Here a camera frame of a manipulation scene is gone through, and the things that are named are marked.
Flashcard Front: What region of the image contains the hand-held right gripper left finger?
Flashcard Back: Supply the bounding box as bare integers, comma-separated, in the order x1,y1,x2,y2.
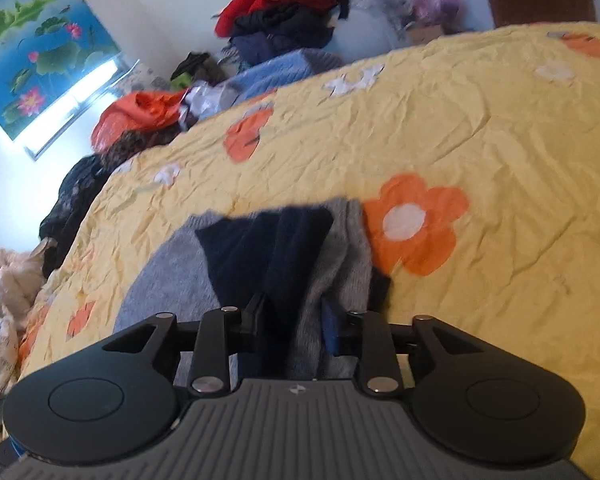
102,292,268,397

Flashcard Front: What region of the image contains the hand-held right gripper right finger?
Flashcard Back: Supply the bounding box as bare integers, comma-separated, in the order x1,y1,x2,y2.
321,297,486,396

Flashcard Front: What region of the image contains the grey and navy sweater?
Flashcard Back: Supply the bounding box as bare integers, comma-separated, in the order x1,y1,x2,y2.
112,197,394,382

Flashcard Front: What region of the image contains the leopard print cloth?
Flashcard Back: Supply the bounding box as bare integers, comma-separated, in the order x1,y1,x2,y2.
102,127,182,172

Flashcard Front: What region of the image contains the black cloth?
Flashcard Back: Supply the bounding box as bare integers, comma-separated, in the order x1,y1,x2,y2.
39,155,114,279

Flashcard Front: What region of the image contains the orange plastic bag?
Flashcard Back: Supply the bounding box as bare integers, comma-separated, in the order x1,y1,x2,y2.
91,90,189,154

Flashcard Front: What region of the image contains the yellow floral bed sheet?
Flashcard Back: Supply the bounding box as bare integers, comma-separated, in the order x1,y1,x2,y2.
10,21,600,463

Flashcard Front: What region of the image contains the light blue knitted sweater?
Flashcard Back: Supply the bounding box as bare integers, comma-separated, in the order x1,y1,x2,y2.
220,49,347,109

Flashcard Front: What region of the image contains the cream floral cloth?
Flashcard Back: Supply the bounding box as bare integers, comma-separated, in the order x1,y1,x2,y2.
0,247,52,461

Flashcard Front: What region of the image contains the dark olive cloth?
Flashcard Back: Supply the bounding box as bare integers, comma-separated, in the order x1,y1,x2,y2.
171,51,226,89

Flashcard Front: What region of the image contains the bright window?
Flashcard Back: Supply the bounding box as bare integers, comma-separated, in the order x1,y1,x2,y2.
14,57,144,162

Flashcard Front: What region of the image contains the navy padded jacket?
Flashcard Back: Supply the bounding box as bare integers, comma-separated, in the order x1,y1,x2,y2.
229,4,337,64

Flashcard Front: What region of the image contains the clear plastic bag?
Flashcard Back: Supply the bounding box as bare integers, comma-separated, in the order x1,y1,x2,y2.
325,0,412,57

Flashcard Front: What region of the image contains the lotus pond wall poster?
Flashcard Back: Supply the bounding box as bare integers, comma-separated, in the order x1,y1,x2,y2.
0,0,122,144

